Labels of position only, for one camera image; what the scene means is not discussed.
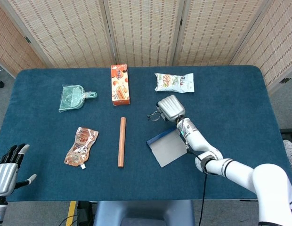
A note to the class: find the black chair base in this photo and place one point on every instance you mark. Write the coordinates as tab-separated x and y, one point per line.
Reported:
0	83

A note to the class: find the grey-blue robot body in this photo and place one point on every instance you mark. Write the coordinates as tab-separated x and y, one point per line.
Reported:
143	212

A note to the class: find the white shoe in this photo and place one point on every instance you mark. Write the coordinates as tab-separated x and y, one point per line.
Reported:
290	148

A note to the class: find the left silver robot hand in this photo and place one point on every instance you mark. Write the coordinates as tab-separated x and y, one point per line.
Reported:
4	177

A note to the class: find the wooden rolling pin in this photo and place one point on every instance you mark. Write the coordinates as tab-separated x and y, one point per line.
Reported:
122	141

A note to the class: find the orange snack box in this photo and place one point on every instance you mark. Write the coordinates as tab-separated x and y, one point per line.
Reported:
120	87

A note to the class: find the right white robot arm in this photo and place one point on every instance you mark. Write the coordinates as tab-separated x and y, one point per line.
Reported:
266	179

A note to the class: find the black eyeglasses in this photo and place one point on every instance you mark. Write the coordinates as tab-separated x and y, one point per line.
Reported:
155	117

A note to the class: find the grey and blue box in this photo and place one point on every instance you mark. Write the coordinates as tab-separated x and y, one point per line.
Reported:
167	150

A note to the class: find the brown spout drink pouch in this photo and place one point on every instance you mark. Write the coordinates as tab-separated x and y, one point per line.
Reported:
80	148

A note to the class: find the yellow floor tape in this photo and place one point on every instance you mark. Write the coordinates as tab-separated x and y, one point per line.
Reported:
71	213

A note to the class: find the bamboo folding screen panel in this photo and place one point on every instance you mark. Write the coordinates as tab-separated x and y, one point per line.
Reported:
66	30
146	30
214	30
278	42
9	47

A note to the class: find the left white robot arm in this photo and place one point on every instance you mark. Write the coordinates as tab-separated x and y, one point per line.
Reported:
0	209

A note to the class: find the mint green plastic dustpan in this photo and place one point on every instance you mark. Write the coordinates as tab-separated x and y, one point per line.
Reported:
70	99

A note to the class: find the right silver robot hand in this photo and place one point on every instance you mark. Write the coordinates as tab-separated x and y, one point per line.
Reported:
170	107

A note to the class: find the white snack bag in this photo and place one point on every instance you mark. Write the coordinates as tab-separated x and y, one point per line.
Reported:
174	82

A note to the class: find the blue table cloth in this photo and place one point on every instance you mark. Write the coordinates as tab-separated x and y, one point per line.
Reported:
230	106

